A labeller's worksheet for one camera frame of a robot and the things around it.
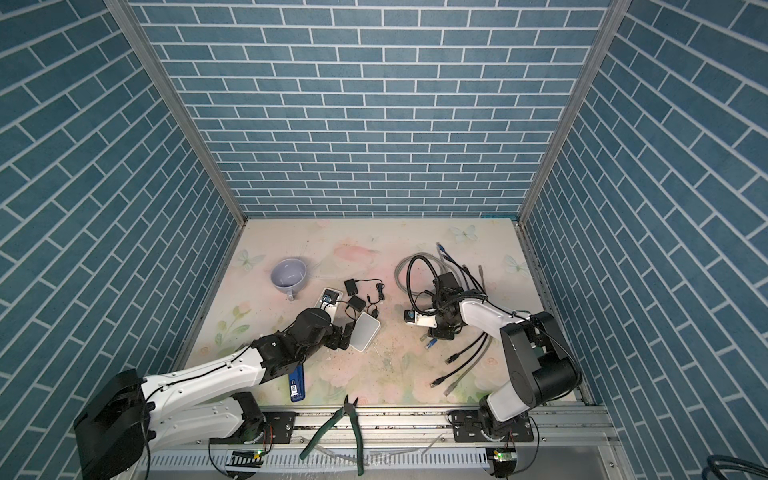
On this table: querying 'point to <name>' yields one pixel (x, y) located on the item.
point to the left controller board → (246, 458)
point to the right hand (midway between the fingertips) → (432, 319)
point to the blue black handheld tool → (297, 384)
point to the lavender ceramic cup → (288, 275)
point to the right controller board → (504, 460)
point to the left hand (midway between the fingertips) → (343, 319)
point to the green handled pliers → (349, 408)
